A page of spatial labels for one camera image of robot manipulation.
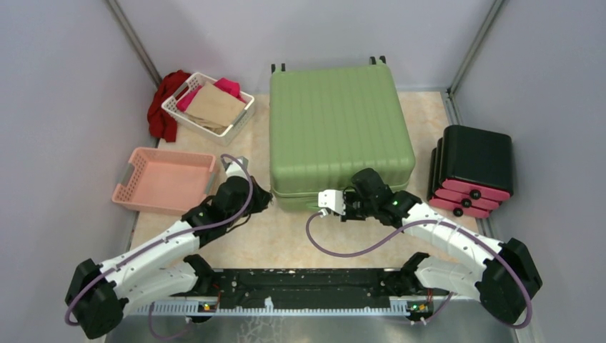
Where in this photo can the pink plastic basket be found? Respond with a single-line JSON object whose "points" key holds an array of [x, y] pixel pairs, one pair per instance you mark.
{"points": [[164, 181]]}

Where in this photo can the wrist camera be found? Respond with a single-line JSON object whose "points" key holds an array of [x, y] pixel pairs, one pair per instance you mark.
{"points": [[233, 169], [333, 200]]}

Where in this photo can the green hard-shell suitcase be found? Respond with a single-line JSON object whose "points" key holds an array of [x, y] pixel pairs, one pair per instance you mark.
{"points": [[325, 125]]}

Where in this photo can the aluminium corner post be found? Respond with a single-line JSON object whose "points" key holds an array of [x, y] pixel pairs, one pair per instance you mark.
{"points": [[134, 41], [475, 46]]}

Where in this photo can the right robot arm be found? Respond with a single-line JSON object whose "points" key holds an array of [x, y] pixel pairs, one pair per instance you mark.
{"points": [[501, 276]]}

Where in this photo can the black and pink storage stack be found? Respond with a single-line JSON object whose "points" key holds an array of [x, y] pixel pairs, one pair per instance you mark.
{"points": [[471, 171]]}

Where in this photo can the magenta cloth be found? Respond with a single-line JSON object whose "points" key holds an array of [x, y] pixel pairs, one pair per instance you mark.
{"points": [[223, 84]]}

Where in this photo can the red cloth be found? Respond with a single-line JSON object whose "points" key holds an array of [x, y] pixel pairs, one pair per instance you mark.
{"points": [[161, 124]]}

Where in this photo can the white plastic basket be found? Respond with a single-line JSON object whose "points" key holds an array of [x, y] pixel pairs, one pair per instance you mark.
{"points": [[196, 79]]}

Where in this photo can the left aluminium corner post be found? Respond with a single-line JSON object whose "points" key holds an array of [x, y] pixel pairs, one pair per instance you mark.
{"points": [[134, 41]]}

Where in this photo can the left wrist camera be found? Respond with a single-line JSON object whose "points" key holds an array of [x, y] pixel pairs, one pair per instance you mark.
{"points": [[233, 169]]}

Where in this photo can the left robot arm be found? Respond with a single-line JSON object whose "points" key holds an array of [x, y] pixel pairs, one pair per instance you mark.
{"points": [[101, 294]]}

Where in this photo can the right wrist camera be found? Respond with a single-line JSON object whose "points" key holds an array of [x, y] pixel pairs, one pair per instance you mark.
{"points": [[333, 200]]}

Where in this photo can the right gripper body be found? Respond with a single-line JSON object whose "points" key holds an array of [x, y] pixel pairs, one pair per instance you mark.
{"points": [[354, 204]]}

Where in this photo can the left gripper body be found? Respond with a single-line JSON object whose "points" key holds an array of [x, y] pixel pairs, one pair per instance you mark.
{"points": [[261, 197]]}

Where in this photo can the right aluminium corner post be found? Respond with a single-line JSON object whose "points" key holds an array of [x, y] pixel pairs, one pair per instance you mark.
{"points": [[475, 46]]}

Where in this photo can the tan folded cloth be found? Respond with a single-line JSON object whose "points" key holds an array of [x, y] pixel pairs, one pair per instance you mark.
{"points": [[214, 109]]}

